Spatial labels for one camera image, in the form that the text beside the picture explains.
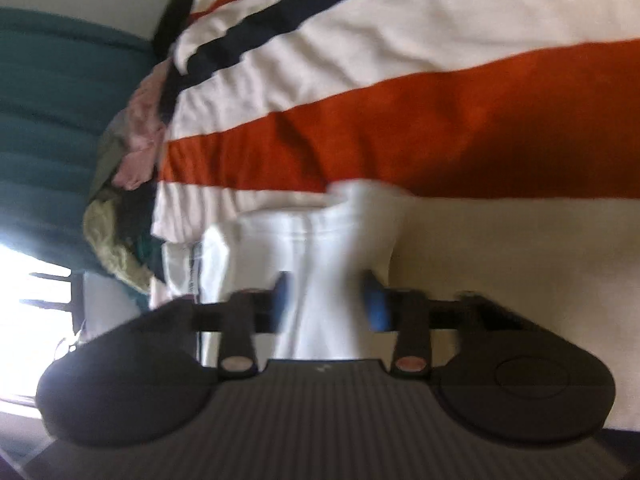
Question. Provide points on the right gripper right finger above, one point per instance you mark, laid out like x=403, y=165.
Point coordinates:
x=496, y=373

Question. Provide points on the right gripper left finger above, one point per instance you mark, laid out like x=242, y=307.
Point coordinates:
x=152, y=375

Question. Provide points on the white zip-up jacket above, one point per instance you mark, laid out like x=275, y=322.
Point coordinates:
x=323, y=249

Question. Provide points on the pale yellow knitted garment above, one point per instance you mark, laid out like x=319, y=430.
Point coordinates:
x=99, y=226

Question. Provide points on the pink crumpled garment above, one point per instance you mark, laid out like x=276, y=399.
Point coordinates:
x=145, y=131

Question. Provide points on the striped cream bed blanket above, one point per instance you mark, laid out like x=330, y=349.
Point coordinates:
x=514, y=124

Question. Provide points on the teal window curtain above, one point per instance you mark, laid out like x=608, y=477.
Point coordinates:
x=62, y=82

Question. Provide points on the black garment on bed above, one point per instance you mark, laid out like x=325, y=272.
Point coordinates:
x=170, y=26

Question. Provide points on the window with dark frame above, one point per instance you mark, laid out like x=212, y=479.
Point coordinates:
x=42, y=313

